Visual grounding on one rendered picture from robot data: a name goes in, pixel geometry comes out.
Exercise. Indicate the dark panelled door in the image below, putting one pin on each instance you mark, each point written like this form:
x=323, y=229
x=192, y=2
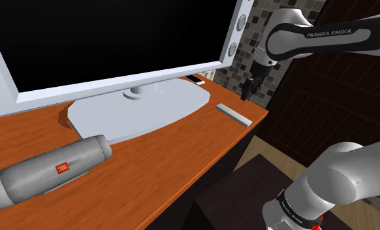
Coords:
x=333, y=105

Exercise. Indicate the white flat screen monitor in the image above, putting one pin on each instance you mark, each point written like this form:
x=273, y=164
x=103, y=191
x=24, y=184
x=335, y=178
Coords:
x=113, y=47

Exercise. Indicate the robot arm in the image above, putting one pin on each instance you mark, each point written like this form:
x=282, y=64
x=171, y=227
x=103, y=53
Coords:
x=333, y=178

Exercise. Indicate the grey cylindrical speaker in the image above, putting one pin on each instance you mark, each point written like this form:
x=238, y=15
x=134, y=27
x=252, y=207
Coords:
x=46, y=172

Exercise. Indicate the grey flat bar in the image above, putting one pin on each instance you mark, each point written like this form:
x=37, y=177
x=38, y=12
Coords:
x=234, y=114

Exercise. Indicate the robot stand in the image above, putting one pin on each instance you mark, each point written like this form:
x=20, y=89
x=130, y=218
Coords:
x=241, y=197

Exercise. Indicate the orange wooden desk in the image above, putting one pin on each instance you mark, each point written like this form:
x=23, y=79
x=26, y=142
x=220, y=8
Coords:
x=145, y=165

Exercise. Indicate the white smartphone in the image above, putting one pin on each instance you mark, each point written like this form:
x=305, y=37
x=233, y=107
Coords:
x=195, y=79

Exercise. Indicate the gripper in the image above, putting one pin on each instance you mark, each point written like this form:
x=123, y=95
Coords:
x=258, y=69

